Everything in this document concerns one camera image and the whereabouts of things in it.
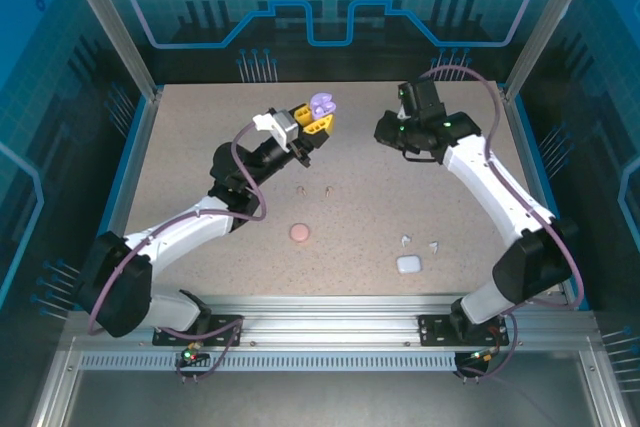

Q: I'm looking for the clear blue printed back panel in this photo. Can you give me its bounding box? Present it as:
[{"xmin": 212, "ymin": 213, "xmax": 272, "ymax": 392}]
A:
[{"xmin": 107, "ymin": 0, "xmax": 551, "ymax": 84}]

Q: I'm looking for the blue printed side panel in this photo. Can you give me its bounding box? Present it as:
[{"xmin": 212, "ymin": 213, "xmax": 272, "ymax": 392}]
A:
[
  {"xmin": 0, "ymin": 0, "xmax": 151, "ymax": 328},
  {"xmin": 519, "ymin": 0, "xmax": 640, "ymax": 348}
]

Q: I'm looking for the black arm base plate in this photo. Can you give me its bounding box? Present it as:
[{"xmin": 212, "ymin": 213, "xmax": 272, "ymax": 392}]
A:
[
  {"xmin": 152, "ymin": 314, "xmax": 245, "ymax": 348},
  {"xmin": 417, "ymin": 314, "xmax": 511, "ymax": 348}
]

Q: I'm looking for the slotted cable duct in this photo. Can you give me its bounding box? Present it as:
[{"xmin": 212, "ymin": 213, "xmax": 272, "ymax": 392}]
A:
[{"xmin": 77, "ymin": 351, "xmax": 461, "ymax": 373}]

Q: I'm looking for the small connector board with LEDs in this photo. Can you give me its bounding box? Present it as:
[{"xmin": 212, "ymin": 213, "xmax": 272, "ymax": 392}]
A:
[
  {"xmin": 174, "ymin": 344, "xmax": 211, "ymax": 368},
  {"xmin": 457, "ymin": 346, "xmax": 501, "ymax": 368}
]

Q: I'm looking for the aluminium mounting rail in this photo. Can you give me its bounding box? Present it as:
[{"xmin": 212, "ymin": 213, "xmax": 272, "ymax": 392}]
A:
[{"xmin": 64, "ymin": 293, "xmax": 601, "ymax": 354}]

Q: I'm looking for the aluminium frame post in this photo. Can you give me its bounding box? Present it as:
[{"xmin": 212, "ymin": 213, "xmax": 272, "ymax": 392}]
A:
[
  {"xmin": 502, "ymin": 0, "xmax": 604, "ymax": 101},
  {"xmin": 54, "ymin": 0, "xmax": 164, "ymax": 101}
]

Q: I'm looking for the white earbud charging case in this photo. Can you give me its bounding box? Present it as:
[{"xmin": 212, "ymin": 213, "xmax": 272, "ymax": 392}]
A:
[{"xmin": 395, "ymin": 253, "xmax": 423, "ymax": 276}]

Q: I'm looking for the purple earbud charging case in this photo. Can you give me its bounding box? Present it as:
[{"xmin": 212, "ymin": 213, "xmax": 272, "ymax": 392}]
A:
[{"xmin": 308, "ymin": 91, "xmax": 340, "ymax": 119}]

